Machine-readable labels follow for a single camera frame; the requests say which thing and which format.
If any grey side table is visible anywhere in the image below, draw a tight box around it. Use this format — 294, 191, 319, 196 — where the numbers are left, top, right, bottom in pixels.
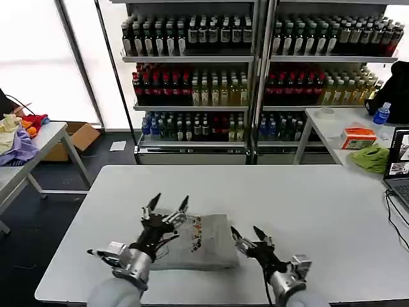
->
0, 121, 93, 236

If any brown cardboard box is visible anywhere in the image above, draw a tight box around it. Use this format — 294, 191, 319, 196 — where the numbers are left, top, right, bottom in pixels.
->
43, 122, 102, 162

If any black laptop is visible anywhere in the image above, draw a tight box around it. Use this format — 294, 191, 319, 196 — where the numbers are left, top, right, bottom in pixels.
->
383, 127, 409, 209

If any cream cloth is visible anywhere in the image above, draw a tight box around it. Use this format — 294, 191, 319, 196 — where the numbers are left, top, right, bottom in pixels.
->
0, 113, 24, 155

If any blue-labelled water bottle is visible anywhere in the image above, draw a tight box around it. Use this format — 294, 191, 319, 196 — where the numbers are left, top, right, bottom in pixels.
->
373, 102, 392, 125

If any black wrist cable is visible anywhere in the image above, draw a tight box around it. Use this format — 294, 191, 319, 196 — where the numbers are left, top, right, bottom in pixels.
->
262, 264, 276, 307
153, 234, 180, 260

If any black table cable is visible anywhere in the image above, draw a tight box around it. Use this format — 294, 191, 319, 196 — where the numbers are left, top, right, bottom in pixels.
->
385, 188, 409, 250

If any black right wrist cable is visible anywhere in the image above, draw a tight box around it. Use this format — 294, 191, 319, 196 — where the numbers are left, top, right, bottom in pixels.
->
262, 264, 276, 307

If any green cloth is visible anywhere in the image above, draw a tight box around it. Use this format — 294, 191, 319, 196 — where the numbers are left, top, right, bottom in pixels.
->
348, 143, 390, 175

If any black bag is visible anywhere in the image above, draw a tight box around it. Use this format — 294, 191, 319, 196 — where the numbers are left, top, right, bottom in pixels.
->
364, 60, 409, 124

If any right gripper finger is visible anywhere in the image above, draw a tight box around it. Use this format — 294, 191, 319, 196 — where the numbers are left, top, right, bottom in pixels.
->
229, 226, 255, 256
252, 225, 276, 252

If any clear tape roll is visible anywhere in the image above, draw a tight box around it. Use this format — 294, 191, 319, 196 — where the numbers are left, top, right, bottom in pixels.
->
316, 107, 336, 120

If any grey printed t-shirt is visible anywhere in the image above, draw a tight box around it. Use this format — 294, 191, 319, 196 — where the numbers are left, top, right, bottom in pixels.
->
150, 214, 240, 272

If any orange tissue box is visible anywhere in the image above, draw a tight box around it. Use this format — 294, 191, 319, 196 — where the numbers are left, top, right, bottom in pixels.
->
340, 127, 378, 150

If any black slanted pole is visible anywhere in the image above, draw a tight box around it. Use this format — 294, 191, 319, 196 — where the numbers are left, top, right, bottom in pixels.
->
94, 0, 137, 132

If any purple cloth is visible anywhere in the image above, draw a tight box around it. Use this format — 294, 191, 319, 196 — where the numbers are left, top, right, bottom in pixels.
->
0, 125, 41, 166

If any black chair back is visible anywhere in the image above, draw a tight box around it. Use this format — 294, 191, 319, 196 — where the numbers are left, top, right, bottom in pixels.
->
0, 88, 33, 120

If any shelf with bottles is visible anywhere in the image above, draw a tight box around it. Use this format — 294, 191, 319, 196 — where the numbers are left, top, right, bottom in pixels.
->
255, 0, 405, 166
110, 0, 261, 166

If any white desk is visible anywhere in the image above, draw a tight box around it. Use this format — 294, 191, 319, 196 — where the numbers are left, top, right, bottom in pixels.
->
293, 107, 409, 182

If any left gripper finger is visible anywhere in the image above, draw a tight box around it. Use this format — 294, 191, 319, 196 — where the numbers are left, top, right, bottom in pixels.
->
161, 194, 190, 228
141, 192, 162, 222

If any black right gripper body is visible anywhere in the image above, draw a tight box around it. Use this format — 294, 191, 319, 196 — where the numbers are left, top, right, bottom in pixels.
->
247, 242, 289, 276

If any red cloth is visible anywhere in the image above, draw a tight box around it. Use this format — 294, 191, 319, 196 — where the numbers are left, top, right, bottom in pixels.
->
21, 113, 50, 138

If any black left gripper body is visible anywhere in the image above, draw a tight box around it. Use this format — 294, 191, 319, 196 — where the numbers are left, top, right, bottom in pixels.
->
129, 214, 176, 257

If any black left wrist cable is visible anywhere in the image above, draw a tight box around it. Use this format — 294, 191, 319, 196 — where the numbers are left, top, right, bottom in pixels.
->
153, 234, 180, 260

